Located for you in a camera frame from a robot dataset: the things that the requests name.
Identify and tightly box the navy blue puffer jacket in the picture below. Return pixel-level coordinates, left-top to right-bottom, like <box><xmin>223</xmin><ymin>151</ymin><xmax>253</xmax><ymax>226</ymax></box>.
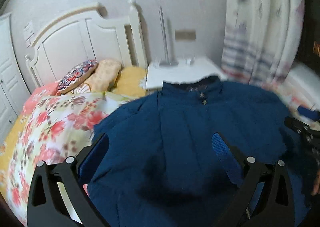
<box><xmin>87</xmin><ymin>76</ymin><xmax>317</xmax><ymax>226</ymax></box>

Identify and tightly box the white window sill bench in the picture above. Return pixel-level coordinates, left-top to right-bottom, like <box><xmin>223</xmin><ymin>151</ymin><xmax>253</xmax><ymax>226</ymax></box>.
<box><xmin>279</xmin><ymin>63</ymin><xmax>320</xmax><ymax>110</ymax></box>

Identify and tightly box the yellow bed sheet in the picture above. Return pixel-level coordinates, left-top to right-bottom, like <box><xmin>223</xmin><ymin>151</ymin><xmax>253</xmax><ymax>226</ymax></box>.
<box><xmin>0</xmin><ymin>115</ymin><xmax>28</xmax><ymax>198</ymax></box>

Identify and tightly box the floral bed quilt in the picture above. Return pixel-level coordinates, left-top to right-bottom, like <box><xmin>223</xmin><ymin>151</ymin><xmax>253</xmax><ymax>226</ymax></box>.
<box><xmin>4</xmin><ymin>92</ymin><xmax>133</xmax><ymax>226</ymax></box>

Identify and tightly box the white wardrobe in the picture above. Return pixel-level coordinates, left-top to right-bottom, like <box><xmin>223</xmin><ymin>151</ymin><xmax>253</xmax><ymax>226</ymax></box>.
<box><xmin>0</xmin><ymin>13</ymin><xmax>30</xmax><ymax>143</ymax></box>

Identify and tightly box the red blue patterned cushion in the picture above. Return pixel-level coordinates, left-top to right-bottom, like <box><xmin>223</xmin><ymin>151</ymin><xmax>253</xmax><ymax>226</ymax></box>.
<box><xmin>57</xmin><ymin>59</ymin><xmax>98</xmax><ymax>95</ymax></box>

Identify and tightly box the peach patterned pillow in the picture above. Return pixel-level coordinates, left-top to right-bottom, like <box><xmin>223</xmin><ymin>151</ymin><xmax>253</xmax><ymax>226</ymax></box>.
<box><xmin>84</xmin><ymin>59</ymin><xmax>122</xmax><ymax>92</ymax></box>

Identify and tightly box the striped nautical curtain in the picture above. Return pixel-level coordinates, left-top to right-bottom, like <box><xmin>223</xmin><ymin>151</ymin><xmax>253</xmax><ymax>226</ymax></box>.
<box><xmin>221</xmin><ymin>0</ymin><xmax>305</xmax><ymax>86</ymax></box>

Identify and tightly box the yellow pillow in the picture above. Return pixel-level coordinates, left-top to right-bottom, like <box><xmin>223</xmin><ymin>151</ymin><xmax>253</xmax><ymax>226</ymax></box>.
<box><xmin>111</xmin><ymin>66</ymin><xmax>147</xmax><ymax>98</ymax></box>

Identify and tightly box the white bedside table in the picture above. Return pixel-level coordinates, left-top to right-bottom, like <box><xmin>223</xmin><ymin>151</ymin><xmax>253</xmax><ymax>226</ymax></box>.
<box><xmin>145</xmin><ymin>57</ymin><xmax>228</xmax><ymax>90</ymax></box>

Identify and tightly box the white wooden headboard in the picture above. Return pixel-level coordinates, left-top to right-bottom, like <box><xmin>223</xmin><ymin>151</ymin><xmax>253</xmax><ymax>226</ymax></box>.
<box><xmin>25</xmin><ymin>0</ymin><xmax>148</xmax><ymax>87</ymax></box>

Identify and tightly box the silver desk lamp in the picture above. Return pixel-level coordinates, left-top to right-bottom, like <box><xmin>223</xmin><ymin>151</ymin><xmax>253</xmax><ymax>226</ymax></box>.
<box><xmin>159</xmin><ymin>6</ymin><xmax>178</xmax><ymax>67</ymax></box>

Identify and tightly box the white wall outlet panel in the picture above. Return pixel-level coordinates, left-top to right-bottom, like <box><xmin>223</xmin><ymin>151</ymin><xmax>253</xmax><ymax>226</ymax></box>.
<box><xmin>23</xmin><ymin>21</ymin><xmax>35</xmax><ymax>48</ymax></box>

